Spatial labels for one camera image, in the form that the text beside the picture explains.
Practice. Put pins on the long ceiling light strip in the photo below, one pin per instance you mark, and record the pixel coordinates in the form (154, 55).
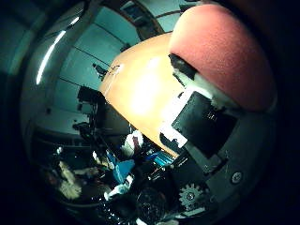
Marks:
(48, 57)

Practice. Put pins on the red strawberry plush toy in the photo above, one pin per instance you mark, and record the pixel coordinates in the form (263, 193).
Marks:
(225, 53)

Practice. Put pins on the blue box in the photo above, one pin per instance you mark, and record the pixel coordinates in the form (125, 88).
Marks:
(163, 158)

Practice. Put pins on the white and red plush object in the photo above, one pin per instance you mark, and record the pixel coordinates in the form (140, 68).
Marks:
(130, 144)

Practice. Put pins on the cream plush toy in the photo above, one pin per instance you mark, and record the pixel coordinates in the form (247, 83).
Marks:
(70, 187)

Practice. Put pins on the blue plastic object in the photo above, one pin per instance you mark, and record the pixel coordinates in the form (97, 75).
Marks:
(123, 170)

